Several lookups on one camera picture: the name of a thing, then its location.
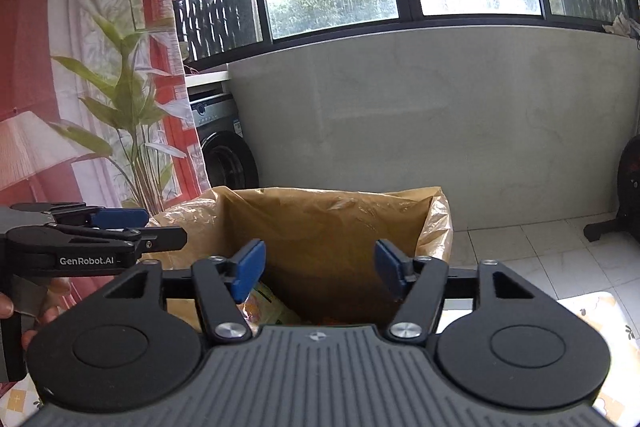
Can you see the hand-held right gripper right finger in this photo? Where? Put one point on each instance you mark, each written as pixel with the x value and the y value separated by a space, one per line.
pixel 391 268

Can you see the red leaf-print curtain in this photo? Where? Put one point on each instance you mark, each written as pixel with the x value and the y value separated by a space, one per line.
pixel 100 57

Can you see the pale printed snack packet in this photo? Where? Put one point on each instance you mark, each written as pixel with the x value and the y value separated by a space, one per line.
pixel 267 307

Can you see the person's left hand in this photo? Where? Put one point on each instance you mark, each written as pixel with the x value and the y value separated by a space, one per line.
pixel 57 307

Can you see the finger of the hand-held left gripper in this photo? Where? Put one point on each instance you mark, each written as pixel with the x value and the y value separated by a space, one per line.
pixel 120 218
pixel 162 238

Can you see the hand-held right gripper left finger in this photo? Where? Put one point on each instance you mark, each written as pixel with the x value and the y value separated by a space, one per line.
pixel 248 267

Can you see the grey washing machine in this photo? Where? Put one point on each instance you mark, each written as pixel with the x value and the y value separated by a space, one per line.
pixel 225 147

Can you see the flower-print checked tablecloth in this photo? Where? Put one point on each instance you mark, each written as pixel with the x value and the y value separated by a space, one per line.
pixel 610 322

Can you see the white worktop slab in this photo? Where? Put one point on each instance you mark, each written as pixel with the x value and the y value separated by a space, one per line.
pixel 207 79

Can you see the brown cardboard box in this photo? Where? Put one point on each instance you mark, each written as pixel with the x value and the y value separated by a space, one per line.
pixel 320 227

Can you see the crumpled white cloth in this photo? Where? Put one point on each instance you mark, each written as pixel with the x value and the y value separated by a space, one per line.
pixel 622 26

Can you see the black exercise bike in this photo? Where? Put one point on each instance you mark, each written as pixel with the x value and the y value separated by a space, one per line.
pixel 625 192

